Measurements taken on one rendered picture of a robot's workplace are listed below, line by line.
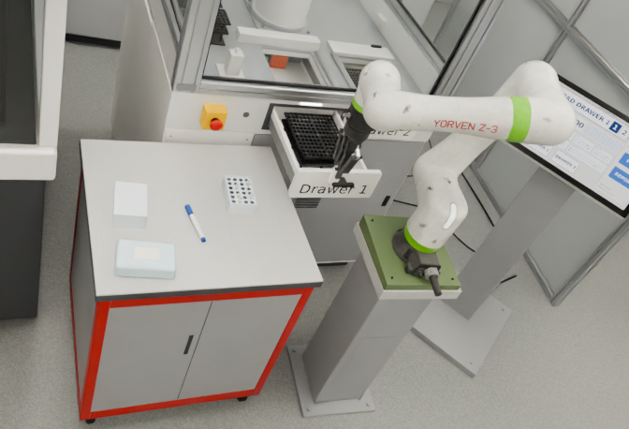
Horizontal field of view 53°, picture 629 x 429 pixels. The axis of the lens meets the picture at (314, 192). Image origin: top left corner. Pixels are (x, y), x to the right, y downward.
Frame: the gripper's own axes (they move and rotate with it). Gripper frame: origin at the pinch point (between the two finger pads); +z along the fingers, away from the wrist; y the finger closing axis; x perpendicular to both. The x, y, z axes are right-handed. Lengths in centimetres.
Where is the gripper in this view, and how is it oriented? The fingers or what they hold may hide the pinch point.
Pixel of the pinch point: (335, 175)
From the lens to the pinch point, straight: 188.4
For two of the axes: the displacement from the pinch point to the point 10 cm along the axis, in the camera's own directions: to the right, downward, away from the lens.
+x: 9.0, 0.0, 4.4
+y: 3.0, 7.1, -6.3
